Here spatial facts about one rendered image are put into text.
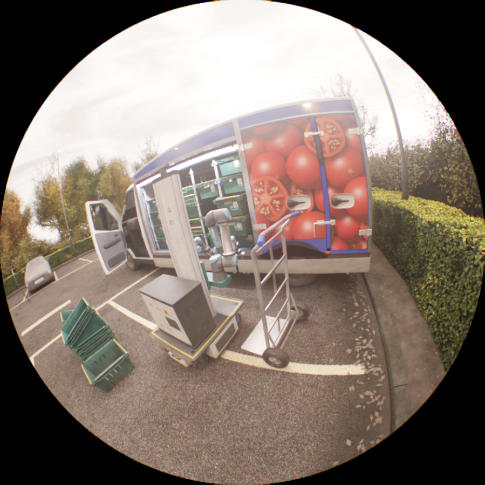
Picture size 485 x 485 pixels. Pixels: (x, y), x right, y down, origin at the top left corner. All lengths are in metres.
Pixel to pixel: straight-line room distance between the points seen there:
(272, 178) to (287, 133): 0.58
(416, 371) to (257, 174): 2.65
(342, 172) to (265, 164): 0.90
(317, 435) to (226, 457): 0.64
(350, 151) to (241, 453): 2.87
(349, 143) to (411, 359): 2.24
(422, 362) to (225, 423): 1.70
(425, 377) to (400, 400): 0.32
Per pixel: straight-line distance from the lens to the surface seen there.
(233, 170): 2.46
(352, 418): 1.59
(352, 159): 2.12
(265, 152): 2.14
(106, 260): 4.37
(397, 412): 1.65
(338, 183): 2.07
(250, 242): 2.55
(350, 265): 2.36
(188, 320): 1.44
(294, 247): 2.22
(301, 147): 2.08
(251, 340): 1.95
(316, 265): 2.32
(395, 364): 1.81
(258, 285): 1.16
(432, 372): 1.92
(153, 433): 1.80
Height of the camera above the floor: 1.49
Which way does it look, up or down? 17 degrees down
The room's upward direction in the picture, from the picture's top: 11 degrees counter-clockwise
